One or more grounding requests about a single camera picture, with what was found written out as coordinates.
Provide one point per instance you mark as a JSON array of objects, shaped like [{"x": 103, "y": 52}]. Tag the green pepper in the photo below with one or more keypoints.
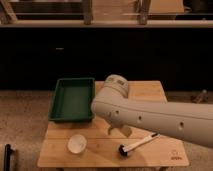
[{"x": 109, "y": 130}]

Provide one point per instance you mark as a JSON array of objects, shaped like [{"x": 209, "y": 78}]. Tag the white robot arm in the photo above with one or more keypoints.
[{"x": 185, "y": 121}]

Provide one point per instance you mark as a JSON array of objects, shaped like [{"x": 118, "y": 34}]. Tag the green plastic tray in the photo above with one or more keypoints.
[{"x": 72, "y": 99}]

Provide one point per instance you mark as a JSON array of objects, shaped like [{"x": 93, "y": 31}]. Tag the black object on floor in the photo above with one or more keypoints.
[{"x": 7, "y": 154}]

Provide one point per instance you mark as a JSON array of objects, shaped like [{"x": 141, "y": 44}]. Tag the white handled dish brush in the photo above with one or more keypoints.
[{"x": 124, "y": 150}]

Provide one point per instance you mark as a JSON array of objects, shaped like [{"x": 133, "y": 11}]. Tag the wooden shelf frame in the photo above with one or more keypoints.
[{"x": 107, "y": 13}]

